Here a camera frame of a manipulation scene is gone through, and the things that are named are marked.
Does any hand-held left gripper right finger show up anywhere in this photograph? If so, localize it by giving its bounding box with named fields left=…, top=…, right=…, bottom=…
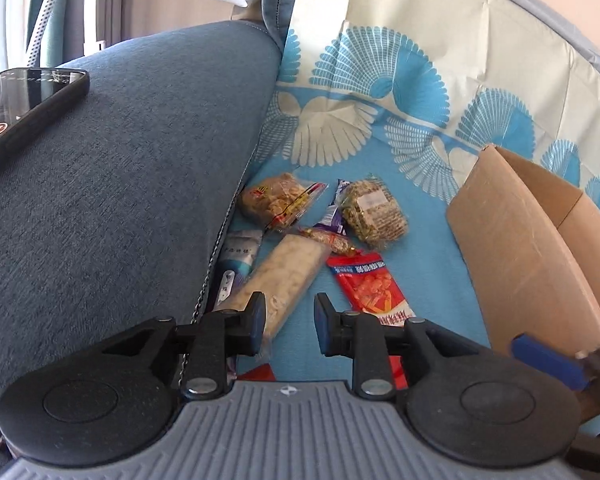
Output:
left=313, top=291, right=486, bottom=401

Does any purple snack bar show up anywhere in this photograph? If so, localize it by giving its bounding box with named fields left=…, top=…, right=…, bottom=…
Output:
left=314, top=179, right=353, bottom=235

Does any long beige nougat bar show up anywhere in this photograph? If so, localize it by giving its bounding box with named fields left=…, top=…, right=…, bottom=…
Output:
left=212, top=234, right=331, bottom=356

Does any clear seed brittle packet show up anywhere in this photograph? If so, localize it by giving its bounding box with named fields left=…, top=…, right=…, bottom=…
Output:
left=339, top=176, right=411, bottom=251

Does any red snack packet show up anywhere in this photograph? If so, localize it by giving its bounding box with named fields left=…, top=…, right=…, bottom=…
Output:
left=326, top=250, right=417, bottom=391

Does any brown cardboard box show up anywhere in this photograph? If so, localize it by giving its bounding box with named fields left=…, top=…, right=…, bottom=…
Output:
left=446, top=144, right=600, bottom=423

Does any teal curtain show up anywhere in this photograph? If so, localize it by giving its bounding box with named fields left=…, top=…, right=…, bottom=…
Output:
left=25, top=0, right=88, bottom=68

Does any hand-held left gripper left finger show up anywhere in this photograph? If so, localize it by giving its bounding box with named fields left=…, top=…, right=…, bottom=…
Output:
left=100, top=290, right=268, bottom=401

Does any white purple snack packet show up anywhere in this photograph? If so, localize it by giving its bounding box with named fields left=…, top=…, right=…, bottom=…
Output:
left=212, top=229, right=265, bottom=311

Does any blue stitched cloth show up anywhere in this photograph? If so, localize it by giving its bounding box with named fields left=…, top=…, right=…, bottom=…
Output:
left=259, top=0, right=307, bottom=53

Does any small red wrapper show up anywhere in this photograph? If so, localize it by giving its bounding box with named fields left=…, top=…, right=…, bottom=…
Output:
left=237, top=364, right=277, bottom=382

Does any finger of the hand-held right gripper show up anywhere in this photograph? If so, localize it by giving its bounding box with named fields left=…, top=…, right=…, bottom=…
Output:
left=510, top=334, right=600, bottom=392

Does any clear peanut snack packet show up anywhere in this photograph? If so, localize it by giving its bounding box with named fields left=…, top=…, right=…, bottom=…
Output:
left=237, top=172, right=328, bottom=233

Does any black smartphone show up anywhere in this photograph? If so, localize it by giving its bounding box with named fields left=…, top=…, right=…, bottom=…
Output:
left=0, top=67, right=91, bottom=188

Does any dark metal chain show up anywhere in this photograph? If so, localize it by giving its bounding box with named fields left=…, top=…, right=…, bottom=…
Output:
left=177, top=195, right=241, bottom=396

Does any red gold candy bar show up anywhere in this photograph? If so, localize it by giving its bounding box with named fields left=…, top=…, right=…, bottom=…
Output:
left=294, top=226, right=357, bottom=257

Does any grey curtain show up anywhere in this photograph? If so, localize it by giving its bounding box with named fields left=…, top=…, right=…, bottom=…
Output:
left=82, top=0, right=131, bottom=53

